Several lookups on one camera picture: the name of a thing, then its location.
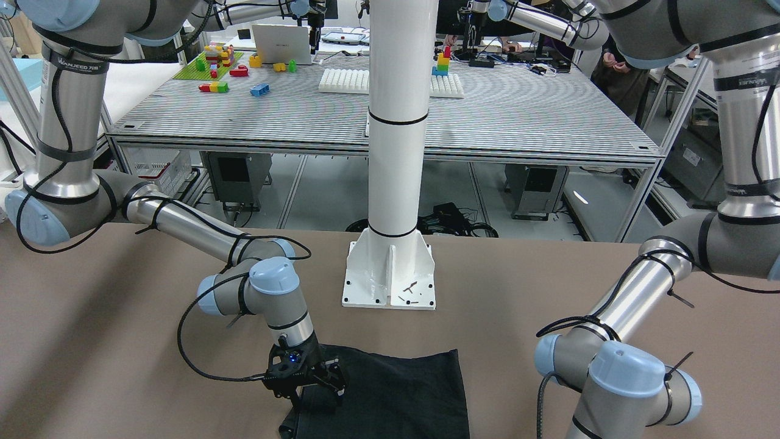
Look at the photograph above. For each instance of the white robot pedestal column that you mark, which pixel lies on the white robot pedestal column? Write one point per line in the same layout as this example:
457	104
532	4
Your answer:
390	265

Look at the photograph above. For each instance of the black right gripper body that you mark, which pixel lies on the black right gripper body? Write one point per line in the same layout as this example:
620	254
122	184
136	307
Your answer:
313	356

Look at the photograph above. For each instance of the stacked colourful brick tower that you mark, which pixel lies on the stacked colourful brick tower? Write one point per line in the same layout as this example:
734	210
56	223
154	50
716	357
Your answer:
443	58

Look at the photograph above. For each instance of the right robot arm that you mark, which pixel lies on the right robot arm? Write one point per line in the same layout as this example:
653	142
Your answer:
62	196

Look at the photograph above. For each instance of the blue lego brick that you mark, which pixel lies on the blue lego brick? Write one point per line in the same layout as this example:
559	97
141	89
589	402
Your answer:
260	90

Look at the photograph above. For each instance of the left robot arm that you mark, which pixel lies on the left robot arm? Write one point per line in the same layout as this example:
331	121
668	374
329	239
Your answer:
623	389

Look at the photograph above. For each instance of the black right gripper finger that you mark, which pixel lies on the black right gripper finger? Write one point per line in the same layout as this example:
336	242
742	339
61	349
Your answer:
294	397
333	377

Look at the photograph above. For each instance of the white ridged tray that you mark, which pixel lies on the white ridged tray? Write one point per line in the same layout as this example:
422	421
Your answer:
349	81

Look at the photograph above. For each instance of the white plastic basket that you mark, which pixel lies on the white plastic basket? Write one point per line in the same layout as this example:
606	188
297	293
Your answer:
167	168

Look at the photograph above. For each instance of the white laptop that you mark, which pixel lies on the white laptop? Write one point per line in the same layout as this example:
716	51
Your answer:
282	43

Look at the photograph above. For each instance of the red yellow green brick row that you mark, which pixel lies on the red yellow green brick row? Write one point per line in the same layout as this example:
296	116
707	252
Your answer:
214	87

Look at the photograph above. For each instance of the black t-shirt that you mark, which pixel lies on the black t-shirt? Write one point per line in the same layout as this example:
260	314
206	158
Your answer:
386	397

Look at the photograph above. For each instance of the green lego baseplate with bricks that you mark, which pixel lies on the green lego baseplate with bricks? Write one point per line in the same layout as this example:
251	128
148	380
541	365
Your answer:
212	64

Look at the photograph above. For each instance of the aluminium frame work table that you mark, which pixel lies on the aluminium frame work table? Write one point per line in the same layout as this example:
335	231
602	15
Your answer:
508	114

